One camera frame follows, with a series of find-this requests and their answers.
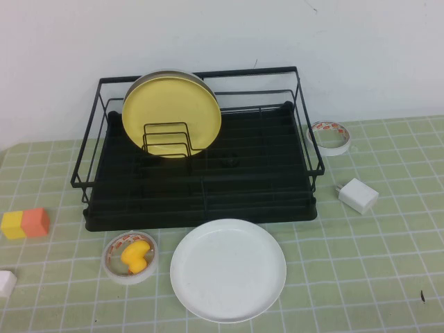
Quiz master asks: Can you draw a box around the white tape roll red print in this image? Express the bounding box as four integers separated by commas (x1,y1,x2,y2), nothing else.
306,121,351,157
103,230,159,286

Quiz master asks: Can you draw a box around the green checked tablecloth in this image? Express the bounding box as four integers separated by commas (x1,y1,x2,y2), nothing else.
0,116,444,333

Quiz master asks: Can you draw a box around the yellow rubber duck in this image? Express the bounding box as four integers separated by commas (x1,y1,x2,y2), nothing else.
120,241,151,275

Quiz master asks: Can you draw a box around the orange cube block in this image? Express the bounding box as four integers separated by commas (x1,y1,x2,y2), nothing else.
19,207,51,239

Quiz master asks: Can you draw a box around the white block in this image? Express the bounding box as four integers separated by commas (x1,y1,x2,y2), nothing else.
0,270,17,298

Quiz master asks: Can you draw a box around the white round plate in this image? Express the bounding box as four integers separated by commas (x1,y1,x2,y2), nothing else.
169,218,287,324

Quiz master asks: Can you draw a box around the yellow round plate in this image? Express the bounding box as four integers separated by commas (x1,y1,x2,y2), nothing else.
121,76,222,160

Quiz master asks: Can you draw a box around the black plastic drip tray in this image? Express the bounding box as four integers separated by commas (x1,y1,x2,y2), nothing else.
84,100,318,232

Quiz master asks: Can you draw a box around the yellow cube block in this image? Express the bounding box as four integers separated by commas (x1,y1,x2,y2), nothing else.
0,210,27,240

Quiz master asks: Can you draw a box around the white USB wall charger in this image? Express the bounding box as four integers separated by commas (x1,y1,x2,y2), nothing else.
334,178,379,215

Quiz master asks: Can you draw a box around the grey metal round plate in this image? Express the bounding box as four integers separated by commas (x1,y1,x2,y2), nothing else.
123,69,218,105

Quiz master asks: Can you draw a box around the black wire dish rack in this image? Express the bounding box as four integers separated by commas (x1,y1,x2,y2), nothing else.
69,65,325,210

